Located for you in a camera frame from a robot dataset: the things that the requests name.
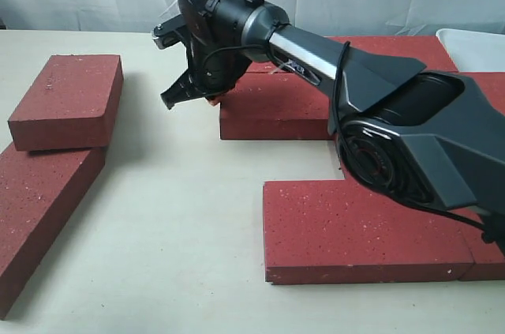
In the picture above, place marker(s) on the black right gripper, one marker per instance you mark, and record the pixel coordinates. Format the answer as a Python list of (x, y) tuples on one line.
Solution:
[(213, 70)]

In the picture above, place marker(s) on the red brick with groove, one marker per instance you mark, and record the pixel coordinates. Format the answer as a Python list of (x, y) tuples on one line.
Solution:
[(273, 107)]

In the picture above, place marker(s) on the red brick with white specks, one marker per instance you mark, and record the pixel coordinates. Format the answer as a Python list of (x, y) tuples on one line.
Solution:
[(72, 103)]

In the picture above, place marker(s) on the long red brick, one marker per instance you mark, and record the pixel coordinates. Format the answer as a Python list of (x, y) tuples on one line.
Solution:
[(39, 193)]

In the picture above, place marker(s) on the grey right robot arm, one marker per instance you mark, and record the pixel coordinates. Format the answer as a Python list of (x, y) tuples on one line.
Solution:
[(428, 140)]

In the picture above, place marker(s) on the back left red brick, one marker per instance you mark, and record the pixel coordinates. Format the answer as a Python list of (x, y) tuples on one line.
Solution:
[(257, 67)]

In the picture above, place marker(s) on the front large red brick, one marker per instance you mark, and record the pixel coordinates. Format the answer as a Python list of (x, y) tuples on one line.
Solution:
[(336, 232)]

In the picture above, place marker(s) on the back right red brick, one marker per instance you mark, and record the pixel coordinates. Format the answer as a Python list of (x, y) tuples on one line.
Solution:
[(427, 49)]

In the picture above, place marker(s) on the second row right brick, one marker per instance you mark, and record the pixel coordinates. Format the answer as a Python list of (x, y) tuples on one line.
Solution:
[(492, 85)]

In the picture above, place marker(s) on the front right red brick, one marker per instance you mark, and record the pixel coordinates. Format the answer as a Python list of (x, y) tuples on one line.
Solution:
[(488, 259)]

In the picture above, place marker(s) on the white plastic tray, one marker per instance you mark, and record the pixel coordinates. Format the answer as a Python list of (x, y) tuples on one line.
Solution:
[(473, 51)]

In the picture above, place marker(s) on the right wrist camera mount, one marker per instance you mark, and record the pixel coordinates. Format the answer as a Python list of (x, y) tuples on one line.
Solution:
[(169, 32)]

